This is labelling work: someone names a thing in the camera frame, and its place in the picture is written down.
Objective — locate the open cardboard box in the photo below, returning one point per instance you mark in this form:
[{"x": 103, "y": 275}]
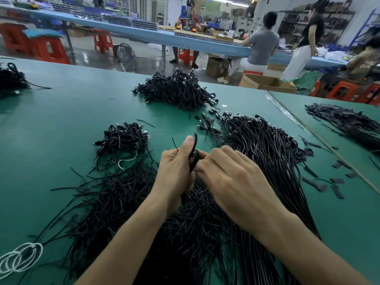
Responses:
[{"x": 267, "y": 83}]

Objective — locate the red plastic stool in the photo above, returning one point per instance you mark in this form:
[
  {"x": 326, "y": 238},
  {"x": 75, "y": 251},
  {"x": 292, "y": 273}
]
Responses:
[
  {"x": 342, "y": 90},
  {"x": 103, "y": 41},
  {"x": 185, "y": 56},
  {"x": 13, "y": 37}
]

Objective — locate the metal storage shelf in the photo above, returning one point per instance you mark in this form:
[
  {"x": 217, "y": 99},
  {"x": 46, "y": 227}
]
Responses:
[{"x": 338, "y": 20}]

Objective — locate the blue metal rack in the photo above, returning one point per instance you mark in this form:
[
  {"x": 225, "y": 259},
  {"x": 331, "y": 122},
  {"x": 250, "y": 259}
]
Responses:
[{"x": 365, "y": 26}]

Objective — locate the small cardboard box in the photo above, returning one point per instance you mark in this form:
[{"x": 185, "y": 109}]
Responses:
[{"x": 217, "y": 67}]

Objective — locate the white pillar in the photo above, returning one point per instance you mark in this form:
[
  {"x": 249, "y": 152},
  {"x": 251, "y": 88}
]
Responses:
[{"x": 175, "y": 10}]

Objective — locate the grey floor fan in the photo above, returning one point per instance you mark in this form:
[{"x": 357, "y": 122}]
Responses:
[{"x": 126, "y": 56}]

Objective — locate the green bag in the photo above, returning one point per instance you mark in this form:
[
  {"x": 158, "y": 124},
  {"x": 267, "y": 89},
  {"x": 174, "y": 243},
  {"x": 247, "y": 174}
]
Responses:
[{"x": 309, "y": 81}]

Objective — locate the red stool with blue seat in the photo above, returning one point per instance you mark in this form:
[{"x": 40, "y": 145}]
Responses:
[{"x": 48, "y": 47}]

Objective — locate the person's left forearm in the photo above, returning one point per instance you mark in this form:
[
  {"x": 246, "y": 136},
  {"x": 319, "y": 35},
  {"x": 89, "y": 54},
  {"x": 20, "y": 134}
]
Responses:
[{"x": 122, "y": 246}]

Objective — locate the person's right hand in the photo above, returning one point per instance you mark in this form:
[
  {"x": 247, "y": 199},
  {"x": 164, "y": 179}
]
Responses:
[{"x": 243, "y": 190}]

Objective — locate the scattered dark tie pieces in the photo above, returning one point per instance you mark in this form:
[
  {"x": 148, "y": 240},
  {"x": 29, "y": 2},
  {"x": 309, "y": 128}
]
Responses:
[{"x": 337, "y": 191}]

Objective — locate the person's left hand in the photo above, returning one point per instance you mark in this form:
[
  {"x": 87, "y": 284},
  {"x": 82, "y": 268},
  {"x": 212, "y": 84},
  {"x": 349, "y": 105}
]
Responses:
[{"x": 172, "y": 175}]

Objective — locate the long blue workbench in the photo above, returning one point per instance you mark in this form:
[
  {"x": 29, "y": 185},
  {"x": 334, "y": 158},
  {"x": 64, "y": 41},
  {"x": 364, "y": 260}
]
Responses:
[{"x": 166, "y": 37}]

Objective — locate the pile of white bags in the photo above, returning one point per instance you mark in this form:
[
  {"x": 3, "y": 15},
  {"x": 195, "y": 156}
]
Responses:
[{"x": 335, "y": 55}]

